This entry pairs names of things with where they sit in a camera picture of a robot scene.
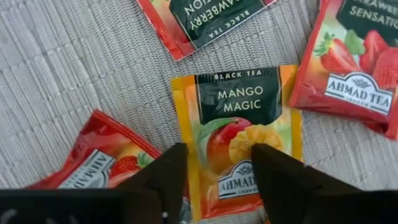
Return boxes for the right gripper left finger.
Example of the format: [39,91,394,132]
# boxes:
[116,142,189,224]

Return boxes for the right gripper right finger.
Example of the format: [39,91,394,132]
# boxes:
[251,144,361,224]

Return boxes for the red strawberry tea bag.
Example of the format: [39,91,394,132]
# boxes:
[26,109,162,190]
[136,0,277,62]
[289,0,398,141]

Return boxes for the yellow mango tea bag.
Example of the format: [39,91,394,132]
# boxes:
[171,64,304,222]

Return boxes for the grey woven placemat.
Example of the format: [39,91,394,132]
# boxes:
[0,0,398,224]

